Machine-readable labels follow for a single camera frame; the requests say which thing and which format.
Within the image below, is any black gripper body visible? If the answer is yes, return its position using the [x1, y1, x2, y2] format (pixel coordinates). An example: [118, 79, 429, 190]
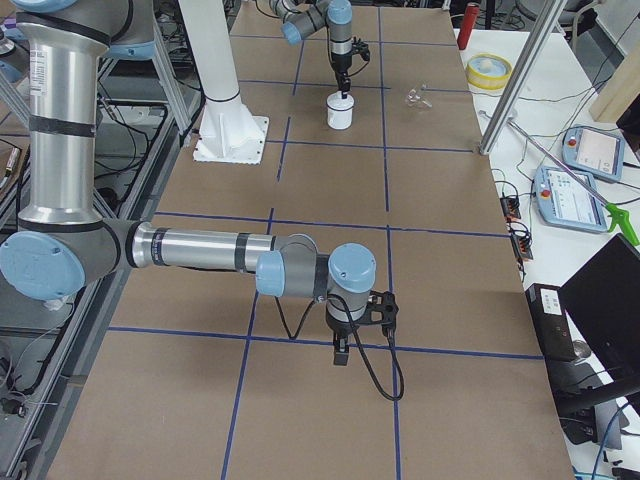
[331, 51, 352, 74]
[326, 317, 359, 340]

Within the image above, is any clear glass funnel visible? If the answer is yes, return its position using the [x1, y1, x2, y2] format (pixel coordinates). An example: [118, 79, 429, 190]
[405, 83, 433, 109]

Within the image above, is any white enamel mug lid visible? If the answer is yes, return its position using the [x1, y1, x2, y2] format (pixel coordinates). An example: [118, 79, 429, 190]
[326, 92, 355, 112]

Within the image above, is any white enamel mug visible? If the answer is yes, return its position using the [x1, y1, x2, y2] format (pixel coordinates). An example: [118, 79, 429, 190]
[327, 102, 354, 130]

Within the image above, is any red cylinder tube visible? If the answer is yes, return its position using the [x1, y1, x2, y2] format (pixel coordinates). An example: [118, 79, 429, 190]
[457, 2, 480, 50]

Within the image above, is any yellow tape roll with plate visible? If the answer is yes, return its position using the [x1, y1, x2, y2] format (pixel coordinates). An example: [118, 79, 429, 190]
[466, 53, 513, 91]

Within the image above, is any orange black usb hub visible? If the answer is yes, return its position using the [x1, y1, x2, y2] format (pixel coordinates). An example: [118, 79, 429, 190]
[500, 195, 521, 221]
[510, 230, 533, 262]

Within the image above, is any black desktop box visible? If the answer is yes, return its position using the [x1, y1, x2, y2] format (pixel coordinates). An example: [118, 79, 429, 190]
[525, 283, 577, 362]

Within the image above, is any near blue teach pendant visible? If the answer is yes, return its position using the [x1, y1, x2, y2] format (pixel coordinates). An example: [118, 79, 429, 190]
[533, 166, 608, 233]

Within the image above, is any blue teach pendant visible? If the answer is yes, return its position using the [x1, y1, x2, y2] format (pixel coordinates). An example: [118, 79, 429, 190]
[562, 125, 624, 183]
[533, 166, 608, 233]

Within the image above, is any black monitor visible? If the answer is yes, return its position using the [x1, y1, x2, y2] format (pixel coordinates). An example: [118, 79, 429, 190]
[559, 234, 639, 378]

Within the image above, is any far blue teach pendant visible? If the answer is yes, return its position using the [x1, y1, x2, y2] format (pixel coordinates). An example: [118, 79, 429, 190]
[562, 125, 624, 183]

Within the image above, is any wooden board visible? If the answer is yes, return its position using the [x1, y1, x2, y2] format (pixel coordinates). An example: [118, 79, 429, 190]
[589, 44, 640, 123]

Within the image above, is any silver reacher grabber tool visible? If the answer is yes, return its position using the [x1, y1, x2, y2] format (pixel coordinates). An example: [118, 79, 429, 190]
[506, 116, 639, 246]

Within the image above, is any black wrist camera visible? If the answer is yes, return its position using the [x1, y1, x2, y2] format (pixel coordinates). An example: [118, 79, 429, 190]
[351, 37, 370, 62]
[359, 291, 399, 339]

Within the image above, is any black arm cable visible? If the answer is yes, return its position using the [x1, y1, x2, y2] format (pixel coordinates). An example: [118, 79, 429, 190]
[273, 292, 405, 401]

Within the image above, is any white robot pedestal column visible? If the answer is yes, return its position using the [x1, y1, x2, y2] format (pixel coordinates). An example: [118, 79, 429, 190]
[181, 1, 269, 165]

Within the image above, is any aluminium frame post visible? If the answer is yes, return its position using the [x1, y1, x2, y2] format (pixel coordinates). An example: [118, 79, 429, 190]
[479, 0, 567, 155]

